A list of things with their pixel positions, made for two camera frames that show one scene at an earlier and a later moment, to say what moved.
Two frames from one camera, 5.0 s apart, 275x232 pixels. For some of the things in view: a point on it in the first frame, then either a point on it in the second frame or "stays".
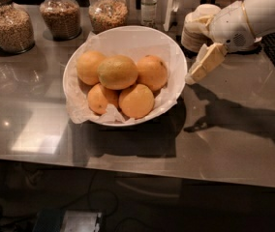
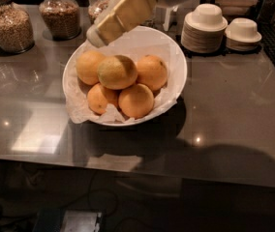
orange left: [87, 67] stays
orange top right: [152, 72] stays
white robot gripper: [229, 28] → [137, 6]
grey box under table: [68, 220] stays
